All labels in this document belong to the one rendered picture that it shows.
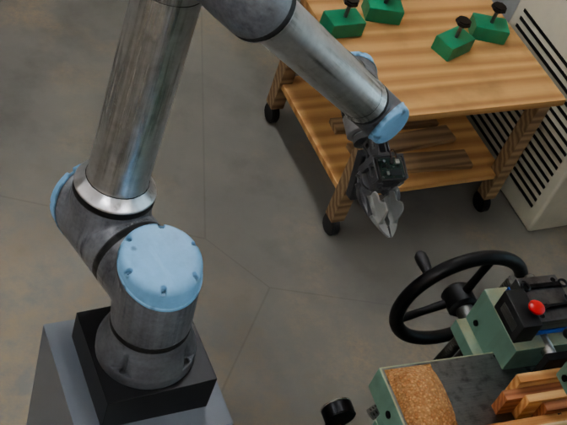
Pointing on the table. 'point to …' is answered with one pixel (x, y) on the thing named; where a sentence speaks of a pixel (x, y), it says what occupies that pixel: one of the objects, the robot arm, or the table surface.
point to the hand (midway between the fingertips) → (386, 232)
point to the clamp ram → (552, 359)
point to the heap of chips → (421, 395)
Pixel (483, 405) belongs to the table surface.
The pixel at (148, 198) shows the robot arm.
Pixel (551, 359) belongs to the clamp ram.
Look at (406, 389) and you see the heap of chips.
